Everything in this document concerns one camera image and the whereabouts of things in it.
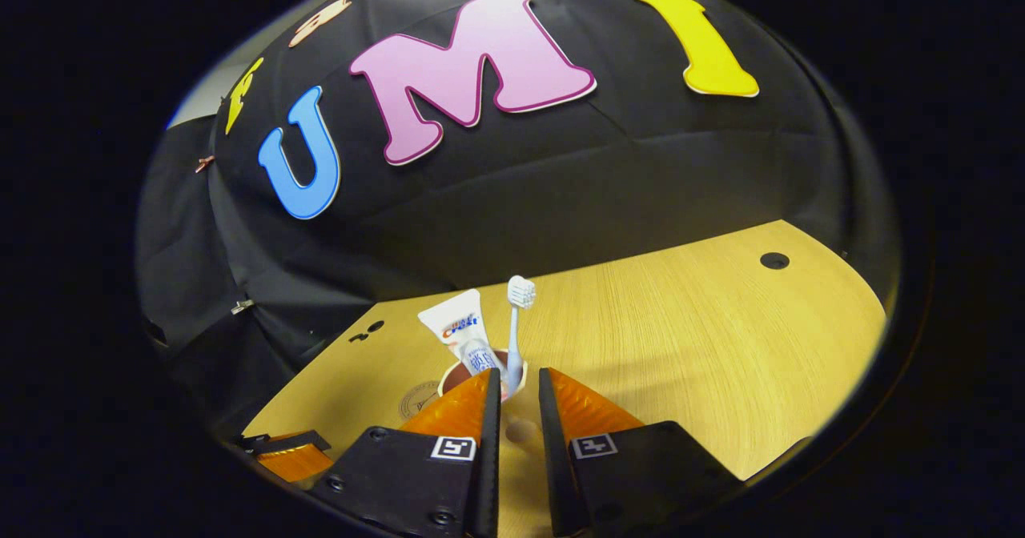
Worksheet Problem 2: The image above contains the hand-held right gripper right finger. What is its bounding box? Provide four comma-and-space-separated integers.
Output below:
538, 367, 746, 537

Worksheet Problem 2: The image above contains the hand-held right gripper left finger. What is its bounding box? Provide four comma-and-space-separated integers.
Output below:
308, 367, 503, 538

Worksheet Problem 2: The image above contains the beige cup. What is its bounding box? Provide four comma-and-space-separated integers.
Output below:
438, 350, 541, 447

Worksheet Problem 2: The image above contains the light blue toothbrush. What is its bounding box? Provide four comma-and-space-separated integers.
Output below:
506, 275, 537, 395

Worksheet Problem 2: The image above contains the white toothpaste tube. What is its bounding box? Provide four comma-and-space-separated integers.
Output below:
417, 289, 501, 375

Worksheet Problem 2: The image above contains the wooden desktop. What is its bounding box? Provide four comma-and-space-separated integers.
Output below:
243, 219, 888, 538

